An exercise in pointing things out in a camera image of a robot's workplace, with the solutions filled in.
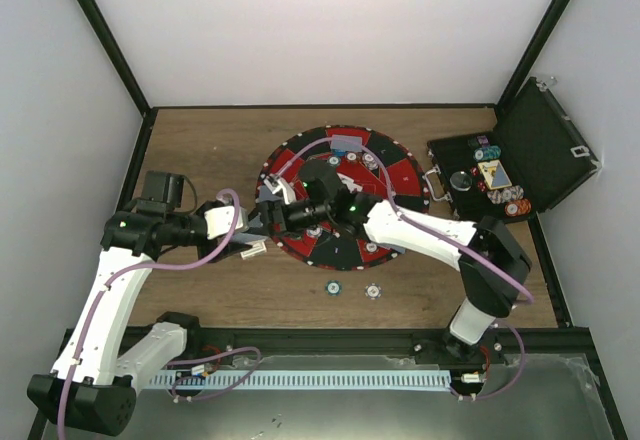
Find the blue white poker chip stack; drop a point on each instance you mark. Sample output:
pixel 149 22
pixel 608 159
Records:
pixel 373 291

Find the white card box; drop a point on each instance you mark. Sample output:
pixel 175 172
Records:
pixel 255 248

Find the light blue slotted cable duct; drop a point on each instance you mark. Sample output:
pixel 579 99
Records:
pixel 311 380

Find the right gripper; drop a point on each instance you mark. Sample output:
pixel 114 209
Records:
pixel 277 207

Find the purple white chip stack in case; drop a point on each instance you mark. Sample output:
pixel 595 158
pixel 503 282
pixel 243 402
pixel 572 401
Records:
pixel 505 195

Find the blue backed card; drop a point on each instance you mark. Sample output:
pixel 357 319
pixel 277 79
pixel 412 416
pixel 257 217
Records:
pixel 345 143
pixel 264 194

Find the black poker case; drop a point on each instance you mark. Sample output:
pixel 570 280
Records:
pixel 542 151

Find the card deck in case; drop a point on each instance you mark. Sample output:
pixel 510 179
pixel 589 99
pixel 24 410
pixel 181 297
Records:
pixel 495 175

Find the teal chip stack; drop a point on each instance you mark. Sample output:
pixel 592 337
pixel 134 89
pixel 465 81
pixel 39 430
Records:
pixel 334 161
pixel 487 153

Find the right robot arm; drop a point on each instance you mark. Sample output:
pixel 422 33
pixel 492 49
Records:
pixel 492 265

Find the king of hearts card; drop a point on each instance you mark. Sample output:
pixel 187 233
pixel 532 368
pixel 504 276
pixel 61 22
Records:
pixel 350 183

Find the teal chip stack in case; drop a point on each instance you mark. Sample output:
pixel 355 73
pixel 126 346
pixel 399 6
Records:
pixel 487 153

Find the round dealer button in case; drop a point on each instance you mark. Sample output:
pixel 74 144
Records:
pixel 461 181

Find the teal chip on table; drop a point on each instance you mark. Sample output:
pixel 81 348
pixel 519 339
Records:
pixel 333 288

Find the round red black poker mat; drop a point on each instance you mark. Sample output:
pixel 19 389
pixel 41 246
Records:
pixel 395 163

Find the white chip stack mat top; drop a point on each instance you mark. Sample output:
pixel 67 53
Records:
pixel 369 161

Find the blue backed card deck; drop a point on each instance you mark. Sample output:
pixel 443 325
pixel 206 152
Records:
pixel 246 240

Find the blue backed card top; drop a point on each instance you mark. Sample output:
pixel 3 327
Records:
pixel 345 143

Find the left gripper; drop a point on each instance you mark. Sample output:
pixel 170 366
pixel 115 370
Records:
pixel 205 254

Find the orange chip stack in case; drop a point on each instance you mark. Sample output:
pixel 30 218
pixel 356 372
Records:
pixel 518 207

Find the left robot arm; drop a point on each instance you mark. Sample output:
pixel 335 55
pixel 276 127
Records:
pixel 93 384

